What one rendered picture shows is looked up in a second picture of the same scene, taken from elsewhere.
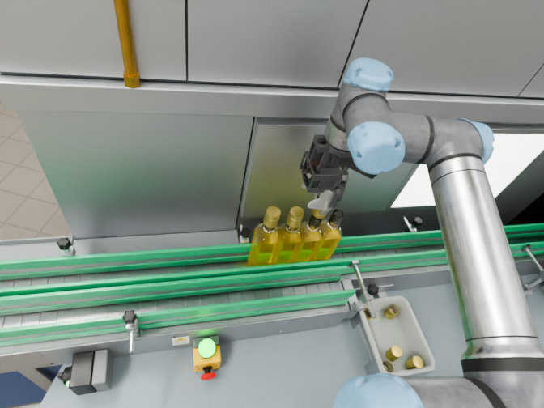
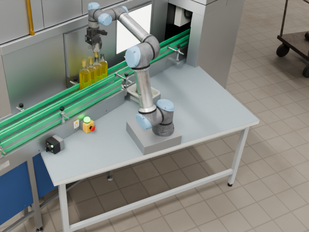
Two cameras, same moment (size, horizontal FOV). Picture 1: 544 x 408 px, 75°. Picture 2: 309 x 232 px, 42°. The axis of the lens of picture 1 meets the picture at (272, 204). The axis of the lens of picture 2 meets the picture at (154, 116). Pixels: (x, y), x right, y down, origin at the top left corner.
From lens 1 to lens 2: 206 cm
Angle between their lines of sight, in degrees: 25
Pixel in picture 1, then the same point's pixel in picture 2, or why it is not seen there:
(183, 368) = (82, 135)
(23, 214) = not seen: outside the picture
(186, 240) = not seen: hidden behind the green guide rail
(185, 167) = (47, 61)
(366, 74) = (93, 5)
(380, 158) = (107, 20)
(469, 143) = (122, 10)
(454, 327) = (163, 86)
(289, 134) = (75, 35)
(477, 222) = (131, 22)
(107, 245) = not seen: hidden behind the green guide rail
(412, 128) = (110, 12)
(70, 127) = (15, 57)
